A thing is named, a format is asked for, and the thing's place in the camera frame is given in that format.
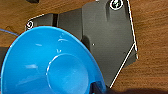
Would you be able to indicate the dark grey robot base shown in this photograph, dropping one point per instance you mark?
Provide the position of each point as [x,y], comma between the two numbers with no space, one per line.
[103,36]

